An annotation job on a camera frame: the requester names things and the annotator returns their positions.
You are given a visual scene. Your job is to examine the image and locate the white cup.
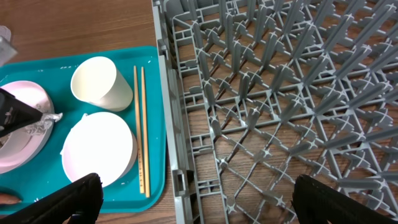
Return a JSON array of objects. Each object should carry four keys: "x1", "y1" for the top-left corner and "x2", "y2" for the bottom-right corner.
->
[{"x1": 70, "y1": 56, "x2": 133, "y2": 111}]

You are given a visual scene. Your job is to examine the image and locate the white plate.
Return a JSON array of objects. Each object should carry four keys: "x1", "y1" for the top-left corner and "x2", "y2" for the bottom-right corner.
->
[{"x1": 1, "y1": 81, "x2": 54, "y2": 174}]

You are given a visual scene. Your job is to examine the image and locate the white bowl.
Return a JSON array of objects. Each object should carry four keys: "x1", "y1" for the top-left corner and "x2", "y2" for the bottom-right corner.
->
[{"x1": 60, "y1": 112, "x2": 137, "y2": 187}]

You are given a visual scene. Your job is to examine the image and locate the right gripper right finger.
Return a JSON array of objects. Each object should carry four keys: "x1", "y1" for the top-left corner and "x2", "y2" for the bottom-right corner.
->
[{"x1": 292, "y1": 174, "x2": 397, "y2": 224}]

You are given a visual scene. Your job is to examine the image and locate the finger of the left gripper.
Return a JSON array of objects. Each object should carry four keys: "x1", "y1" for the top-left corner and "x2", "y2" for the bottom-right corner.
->
[{"x1": 1, "y1": 89, "x2": 43, "y2": 137}]

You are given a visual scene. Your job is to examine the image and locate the grey dish rack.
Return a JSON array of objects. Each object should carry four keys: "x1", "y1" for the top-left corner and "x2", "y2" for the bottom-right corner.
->
[{"x1": 152, "y1": 0, "x2": 397, "y2": 223}]

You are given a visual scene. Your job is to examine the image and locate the teal serving tray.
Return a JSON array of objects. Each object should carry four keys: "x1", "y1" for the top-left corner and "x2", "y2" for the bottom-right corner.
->
[{"x1": 1, "y1": 46, "x2": 166, "y2": 215}]

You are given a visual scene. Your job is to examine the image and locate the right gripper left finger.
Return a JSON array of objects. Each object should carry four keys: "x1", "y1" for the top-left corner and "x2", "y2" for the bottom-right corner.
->
[{"x1": 1, "y1": 173, "x2": 103, "y2": 224}]

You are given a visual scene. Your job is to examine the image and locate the clear plastic bin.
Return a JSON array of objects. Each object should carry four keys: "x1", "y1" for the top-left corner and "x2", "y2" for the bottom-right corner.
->
[{"x1": 0, "y1": 26, "x2": 17, "y2": 66}]

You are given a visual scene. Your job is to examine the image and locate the wooden chopstick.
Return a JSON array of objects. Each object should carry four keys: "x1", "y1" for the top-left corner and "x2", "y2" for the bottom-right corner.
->
[
  {"x1": 141, "y1": 67, "x2": 150, "y2": 198},
  {"x1": 134, "y1": 66, "x2": 145, "y2": 194}
]

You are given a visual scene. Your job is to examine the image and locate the orange carrot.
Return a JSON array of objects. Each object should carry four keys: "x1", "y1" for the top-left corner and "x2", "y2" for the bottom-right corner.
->
[{"x1": 0, "y1": 193, "x2": 22, "y2": 205}]

